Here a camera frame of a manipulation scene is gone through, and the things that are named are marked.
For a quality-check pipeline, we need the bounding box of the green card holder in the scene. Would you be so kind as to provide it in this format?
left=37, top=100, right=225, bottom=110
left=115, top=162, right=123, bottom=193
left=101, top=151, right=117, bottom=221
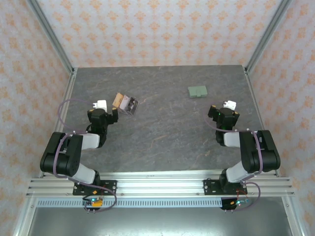
left=188, top=85, right=208, bottom=98

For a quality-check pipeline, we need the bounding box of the pink card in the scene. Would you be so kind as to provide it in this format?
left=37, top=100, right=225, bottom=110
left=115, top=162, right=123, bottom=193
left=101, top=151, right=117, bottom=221
left=119, top=94, right=131, bottom=114

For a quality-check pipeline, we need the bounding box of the dark clear card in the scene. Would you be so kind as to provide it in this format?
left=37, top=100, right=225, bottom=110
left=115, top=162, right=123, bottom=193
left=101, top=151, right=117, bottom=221
left=124, top=97, right=140, bottom=117

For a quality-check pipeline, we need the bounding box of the circuit board with blue light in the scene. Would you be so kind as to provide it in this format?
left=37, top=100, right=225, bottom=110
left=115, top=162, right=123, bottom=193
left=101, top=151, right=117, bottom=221
left=220, top=198, right=251, bottom=211

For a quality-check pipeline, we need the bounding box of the circuit board with yellow connector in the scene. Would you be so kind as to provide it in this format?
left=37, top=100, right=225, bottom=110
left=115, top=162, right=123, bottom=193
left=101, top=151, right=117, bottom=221
left=82, top=196, right=104, bottom=212

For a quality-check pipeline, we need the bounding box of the grey metal shelf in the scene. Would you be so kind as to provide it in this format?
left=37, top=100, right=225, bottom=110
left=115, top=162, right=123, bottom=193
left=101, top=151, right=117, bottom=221
left=27, top=206, right=293, bottom=236

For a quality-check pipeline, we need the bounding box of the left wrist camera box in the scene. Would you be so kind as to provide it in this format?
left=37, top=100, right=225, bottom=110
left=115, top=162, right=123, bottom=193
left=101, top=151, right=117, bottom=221
left=93, top=99, right=108, bottom=113

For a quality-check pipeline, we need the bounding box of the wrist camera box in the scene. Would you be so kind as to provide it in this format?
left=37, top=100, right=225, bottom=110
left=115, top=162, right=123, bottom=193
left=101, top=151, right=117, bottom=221
left=93, top=99, right=108, bottom=113
left=222, top=100, right=237, bottom=111

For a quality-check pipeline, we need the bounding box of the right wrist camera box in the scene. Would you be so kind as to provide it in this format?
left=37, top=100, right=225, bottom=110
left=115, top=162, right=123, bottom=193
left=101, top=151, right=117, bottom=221
left=222, top=100, right=237, bottom=111

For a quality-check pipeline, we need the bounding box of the aluminium side rail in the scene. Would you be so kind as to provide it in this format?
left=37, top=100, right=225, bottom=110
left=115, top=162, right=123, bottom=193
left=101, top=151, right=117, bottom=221
left=243, top=67, right=281, bottom=177
left=40, top=68, right=78, bottom=177

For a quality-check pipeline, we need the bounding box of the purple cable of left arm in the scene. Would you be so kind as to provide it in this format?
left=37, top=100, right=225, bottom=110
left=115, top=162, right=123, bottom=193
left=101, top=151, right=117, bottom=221
left=53, top=98, right=118, bottom=213

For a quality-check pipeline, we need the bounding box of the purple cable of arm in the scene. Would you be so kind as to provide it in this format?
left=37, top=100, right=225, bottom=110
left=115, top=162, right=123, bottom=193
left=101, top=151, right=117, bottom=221
left=53, top=98, right=118, bottom=213
left=204, top=115, right=266, bottom=212

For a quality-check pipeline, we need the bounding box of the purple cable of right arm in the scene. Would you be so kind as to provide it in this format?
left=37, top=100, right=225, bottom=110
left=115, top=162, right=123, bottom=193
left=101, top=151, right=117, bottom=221
left=204, top=115, right=266, bottom=212

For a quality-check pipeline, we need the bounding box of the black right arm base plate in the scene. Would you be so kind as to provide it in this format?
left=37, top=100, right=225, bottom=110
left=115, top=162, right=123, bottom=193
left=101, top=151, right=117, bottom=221
left=203, top=179, right=247, bottom=196

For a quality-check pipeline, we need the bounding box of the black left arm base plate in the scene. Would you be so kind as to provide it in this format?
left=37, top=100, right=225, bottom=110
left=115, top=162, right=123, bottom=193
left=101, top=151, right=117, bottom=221
left=72, top=179, right=118, bottom=196

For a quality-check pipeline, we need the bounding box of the aluminium cross rail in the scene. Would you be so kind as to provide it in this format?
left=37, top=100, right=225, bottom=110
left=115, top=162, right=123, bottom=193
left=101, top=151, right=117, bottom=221
left=26, top=172, right=295, bottom=197

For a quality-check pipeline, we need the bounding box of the aluminium corner post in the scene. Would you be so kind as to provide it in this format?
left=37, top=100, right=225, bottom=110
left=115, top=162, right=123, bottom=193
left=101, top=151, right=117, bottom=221
left=245, top=0, right=293, bottom=74
left=26, top=0, right=76, bottom=74

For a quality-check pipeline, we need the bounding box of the slotted grey cable duct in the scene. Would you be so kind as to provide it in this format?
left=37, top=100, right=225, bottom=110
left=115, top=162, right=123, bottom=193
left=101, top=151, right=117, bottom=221
left=36, top=198, right=223, bottom=208

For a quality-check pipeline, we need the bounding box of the aluminium lower frame post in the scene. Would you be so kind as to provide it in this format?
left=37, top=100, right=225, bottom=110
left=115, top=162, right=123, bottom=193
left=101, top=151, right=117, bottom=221
left=13, top=196, right=37, bottom=236
left=282, top=196, right=302, bottom=236

